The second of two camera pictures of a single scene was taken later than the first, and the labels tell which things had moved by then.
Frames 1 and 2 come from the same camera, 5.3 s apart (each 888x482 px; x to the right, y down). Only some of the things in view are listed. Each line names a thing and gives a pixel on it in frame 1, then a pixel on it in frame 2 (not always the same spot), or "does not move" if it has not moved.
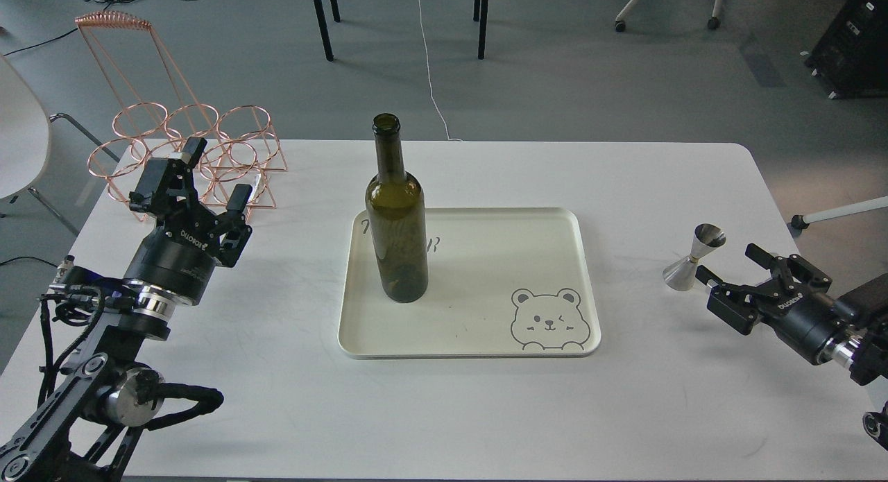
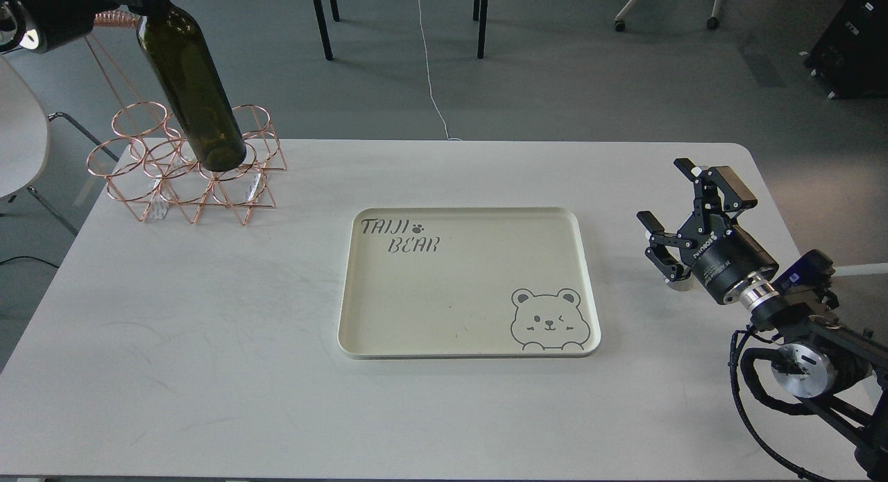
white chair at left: x=25 y=139 does not move
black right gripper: x=807 y=320 → x=723 y=256
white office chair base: x=714 y=22 does not move
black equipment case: x=851 y=57 does not move
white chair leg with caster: x=802 y=222 → x=863 y=269
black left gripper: x=177 y=259 → x=40 y=16
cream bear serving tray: x=503 y=283 does not move
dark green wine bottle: x=396 y=220 → x=175 y=39
